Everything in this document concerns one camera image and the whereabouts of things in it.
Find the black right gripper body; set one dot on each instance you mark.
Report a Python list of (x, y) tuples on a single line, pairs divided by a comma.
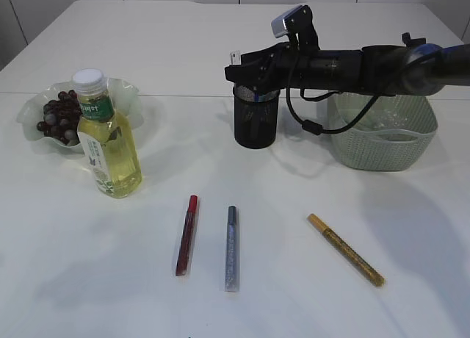
[(266, 70)]

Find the clear plastic ruler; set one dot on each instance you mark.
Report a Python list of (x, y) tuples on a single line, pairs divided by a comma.
[(235, 58)]

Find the clear plastic sheet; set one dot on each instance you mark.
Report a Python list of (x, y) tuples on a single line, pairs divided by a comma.
[(382, 117)]

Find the gold glitter pen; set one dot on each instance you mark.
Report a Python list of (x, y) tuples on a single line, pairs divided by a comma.
[(362, 266)]

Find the red glitter pen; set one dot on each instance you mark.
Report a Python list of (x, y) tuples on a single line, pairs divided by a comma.
[(185, 249)]

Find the jasmine tea bottle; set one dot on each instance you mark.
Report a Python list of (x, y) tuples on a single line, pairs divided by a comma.
[(105, 136)]

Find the silver glitter pen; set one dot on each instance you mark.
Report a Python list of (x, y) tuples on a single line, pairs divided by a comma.
[(231, 281)]

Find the purple grape bunch with leaf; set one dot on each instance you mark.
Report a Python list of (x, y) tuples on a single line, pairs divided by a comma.
[(61, 117)]

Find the blue scissors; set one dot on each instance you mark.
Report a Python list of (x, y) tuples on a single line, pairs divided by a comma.
[(259, 98)]

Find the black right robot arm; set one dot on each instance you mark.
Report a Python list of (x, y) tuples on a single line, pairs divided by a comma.
[(415, 69)]

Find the black mesh pen holder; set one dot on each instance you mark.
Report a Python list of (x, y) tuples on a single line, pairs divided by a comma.
[(255, 124)]

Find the green plastic woven basket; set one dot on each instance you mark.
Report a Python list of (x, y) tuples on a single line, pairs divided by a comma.
[(389, 149)]

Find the green wavy glass plate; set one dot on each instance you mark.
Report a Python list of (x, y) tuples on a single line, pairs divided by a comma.
[(125, 99)]

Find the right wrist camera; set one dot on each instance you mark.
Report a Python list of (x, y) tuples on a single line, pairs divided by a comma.
[(297, 22)]

